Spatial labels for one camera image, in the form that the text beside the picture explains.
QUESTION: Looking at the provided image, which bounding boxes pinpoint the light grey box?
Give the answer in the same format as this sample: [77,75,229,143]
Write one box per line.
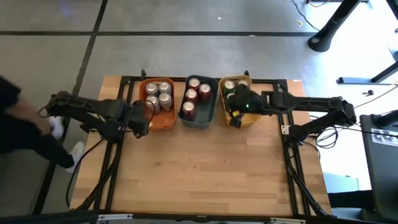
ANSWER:
[323,172,361,192]

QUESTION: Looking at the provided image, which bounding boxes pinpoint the orange plastic bin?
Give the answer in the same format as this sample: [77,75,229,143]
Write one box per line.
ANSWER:
[138,77,177,131]

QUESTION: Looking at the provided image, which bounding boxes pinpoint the black stand foot bar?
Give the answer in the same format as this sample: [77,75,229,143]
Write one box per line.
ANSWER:
[338,60,398,85]

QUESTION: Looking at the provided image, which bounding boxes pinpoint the black stand leg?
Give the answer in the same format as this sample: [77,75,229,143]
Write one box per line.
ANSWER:
[386,0,398,20]
[307,0,363,53]

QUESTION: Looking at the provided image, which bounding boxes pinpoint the teal plastic bin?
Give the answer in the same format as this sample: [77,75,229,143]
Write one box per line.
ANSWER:
[177,74,220,129]

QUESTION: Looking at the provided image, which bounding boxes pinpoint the white marker label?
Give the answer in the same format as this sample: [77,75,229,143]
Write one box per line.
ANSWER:
[371,128,398,147]

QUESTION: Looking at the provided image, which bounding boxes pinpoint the silver soda can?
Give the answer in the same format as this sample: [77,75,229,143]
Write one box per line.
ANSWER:
[158,92,174,112]
[146,95,161,114]
[157,81,172,95]
[145,82,159,96]

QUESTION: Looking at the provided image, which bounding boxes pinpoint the black aluminium table frame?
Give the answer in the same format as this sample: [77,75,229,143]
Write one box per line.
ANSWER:
[74,75,333,218]

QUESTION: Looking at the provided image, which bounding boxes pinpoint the person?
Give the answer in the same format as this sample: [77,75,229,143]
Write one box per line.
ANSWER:
[0,75,85,174]

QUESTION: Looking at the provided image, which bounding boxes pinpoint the white metal bracket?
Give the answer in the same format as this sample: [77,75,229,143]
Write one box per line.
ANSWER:
[269,217,306,224]
[98,213,134,222]

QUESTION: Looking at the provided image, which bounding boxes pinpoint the black cable bundle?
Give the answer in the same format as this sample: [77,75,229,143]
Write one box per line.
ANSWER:
[306,123,340,150]

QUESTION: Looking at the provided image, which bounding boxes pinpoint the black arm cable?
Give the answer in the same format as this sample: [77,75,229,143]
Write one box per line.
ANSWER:
[65,138,105,208]

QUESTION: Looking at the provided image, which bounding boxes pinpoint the yellow plastic bin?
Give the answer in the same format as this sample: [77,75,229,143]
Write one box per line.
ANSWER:
[218,74,264,129]

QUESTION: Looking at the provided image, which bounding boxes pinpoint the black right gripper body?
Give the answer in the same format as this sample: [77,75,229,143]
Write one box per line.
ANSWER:
[231,84,269,116]

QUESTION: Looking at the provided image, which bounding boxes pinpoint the red soda can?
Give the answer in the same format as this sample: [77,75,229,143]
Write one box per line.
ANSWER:
[198,83,213,105]
[187,77,201,91]
[184,88,199,108]
[182,101,197,122]

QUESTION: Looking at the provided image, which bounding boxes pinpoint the person's shoe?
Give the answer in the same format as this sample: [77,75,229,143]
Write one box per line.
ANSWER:
[49,116,65,140]
[64,141,85,174]

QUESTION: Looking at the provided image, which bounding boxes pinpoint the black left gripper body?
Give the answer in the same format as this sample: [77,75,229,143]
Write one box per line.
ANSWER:
[122,101,150,134]

